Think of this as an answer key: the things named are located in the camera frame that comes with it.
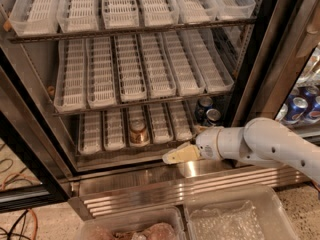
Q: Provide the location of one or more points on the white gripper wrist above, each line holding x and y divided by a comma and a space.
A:
207, 145

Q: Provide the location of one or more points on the orange soda can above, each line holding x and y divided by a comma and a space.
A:
138, 134

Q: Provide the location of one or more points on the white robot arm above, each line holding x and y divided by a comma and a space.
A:
261, 142

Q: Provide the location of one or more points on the blue can front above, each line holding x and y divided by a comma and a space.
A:
212, 117

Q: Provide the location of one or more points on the blue can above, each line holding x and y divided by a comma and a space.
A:
212, 117
202, 106

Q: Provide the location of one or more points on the blue can rear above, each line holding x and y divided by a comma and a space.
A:
202, 106

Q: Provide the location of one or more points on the steel fridge base grille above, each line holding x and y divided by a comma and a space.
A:
158, 184

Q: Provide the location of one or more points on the right glass fridge door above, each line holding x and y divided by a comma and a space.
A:
284, 36

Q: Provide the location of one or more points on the open fridge door left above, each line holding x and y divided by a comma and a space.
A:
23, 134

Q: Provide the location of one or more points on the clear bin with brown items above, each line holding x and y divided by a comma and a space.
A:
149, 224

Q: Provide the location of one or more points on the clear bin with bubble wrap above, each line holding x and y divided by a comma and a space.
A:
242, 213

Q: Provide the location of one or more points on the blue cans behind glass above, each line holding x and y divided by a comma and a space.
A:
301, 106

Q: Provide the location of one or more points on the middle wire shelf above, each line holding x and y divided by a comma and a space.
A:
88, 109

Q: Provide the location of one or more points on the wire shelf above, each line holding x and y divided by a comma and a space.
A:
129, 31
88, 109

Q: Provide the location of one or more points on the top wire shelf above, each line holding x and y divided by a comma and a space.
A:
129, 31

